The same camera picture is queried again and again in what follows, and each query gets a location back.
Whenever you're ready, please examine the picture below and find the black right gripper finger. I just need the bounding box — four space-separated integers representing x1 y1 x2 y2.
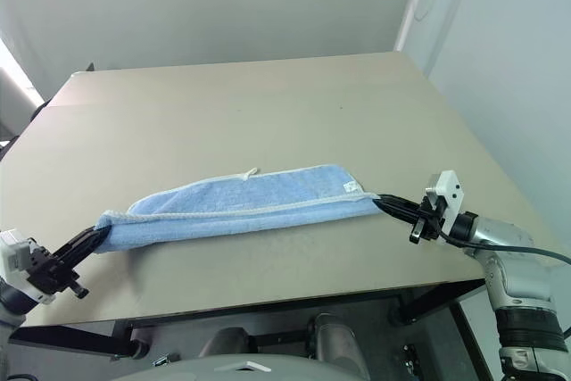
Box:
377 194 424 216
376 200 419 225

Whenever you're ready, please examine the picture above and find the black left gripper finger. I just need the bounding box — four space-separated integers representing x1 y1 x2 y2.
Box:
53 227 109 260
62 234 112 274

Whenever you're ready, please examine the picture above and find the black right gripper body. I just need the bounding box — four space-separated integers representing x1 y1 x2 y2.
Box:
407 195 449 247

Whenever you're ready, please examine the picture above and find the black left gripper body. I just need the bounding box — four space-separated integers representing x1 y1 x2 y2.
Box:
26 244 89 301

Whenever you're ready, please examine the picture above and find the light blue towel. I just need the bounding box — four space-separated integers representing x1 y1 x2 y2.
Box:
95 166 381 258

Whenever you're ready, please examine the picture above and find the black caster wheel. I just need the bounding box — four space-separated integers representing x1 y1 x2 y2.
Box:
128 338 151 361

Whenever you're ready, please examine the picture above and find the grey robot torso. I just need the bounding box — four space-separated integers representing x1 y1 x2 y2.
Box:
112 355 372 381

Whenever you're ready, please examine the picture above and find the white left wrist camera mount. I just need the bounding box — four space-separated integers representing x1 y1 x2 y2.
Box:
0 228 57 305

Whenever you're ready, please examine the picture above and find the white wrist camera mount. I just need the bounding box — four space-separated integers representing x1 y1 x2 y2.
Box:
0 228 57 305
423 169 468 246

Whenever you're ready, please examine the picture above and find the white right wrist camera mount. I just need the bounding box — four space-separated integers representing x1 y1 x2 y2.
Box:
423 169 468 246

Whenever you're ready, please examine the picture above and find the black table frame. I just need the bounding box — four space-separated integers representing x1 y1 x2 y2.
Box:
8 279 486 362

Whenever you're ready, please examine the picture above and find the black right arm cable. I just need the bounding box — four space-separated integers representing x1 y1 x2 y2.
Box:
440 236 571 265

